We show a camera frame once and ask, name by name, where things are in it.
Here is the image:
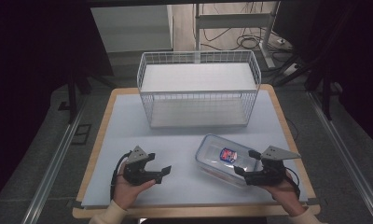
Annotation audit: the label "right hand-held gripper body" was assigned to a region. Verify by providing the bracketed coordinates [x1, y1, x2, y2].
[243, 145, 302, 187]

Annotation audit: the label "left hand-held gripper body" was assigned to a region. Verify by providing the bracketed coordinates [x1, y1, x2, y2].
[122, 145, 163, 187]

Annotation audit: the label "clear plastic container with label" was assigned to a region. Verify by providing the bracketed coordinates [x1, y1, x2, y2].
[195, 133, 264, 189]

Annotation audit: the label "person's left hand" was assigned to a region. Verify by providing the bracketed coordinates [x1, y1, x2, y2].
[113, 162, 157, 210]

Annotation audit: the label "person's right hand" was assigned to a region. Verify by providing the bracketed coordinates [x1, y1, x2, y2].
[259, 171, 304, 217]

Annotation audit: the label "white table mat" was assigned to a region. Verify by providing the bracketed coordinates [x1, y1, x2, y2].
[80, 90, 310, 209]

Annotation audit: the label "wooden table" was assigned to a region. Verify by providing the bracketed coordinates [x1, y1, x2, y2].
[72, 83, 322, 219]

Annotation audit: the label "white power strip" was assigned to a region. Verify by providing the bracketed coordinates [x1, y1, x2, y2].
[282, 63, 299, 77]

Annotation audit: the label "black metal stand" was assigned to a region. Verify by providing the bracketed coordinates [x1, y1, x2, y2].
[57, 69, 114, 125]
[274, 52, 344, 121]

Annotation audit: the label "white cabinet panel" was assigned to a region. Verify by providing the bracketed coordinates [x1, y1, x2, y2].
[90, 4, 174, 53]

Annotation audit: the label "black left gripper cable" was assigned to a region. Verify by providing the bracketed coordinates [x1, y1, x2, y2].
[110, 150, 132, 201]

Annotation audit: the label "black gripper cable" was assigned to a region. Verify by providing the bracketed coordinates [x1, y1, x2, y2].
[110, 150, 132, 201]
[283, 167, 301, 199]

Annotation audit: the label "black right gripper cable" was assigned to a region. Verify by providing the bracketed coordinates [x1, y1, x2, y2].
[283, 167, 301, 199]

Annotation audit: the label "aluminium floor rail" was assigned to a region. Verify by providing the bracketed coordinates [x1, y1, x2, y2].
[21, 96, 89, 224]
[306, 91, 373, 224]

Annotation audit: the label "white wire basket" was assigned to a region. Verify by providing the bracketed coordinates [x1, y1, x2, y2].
[136, 49, 262, 130]

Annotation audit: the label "black floor cables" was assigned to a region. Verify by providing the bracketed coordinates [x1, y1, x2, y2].
[192, 2, 297, 63]

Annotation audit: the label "white metal stand frame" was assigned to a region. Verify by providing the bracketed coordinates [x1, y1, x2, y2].
[193, 1, 282, 70]

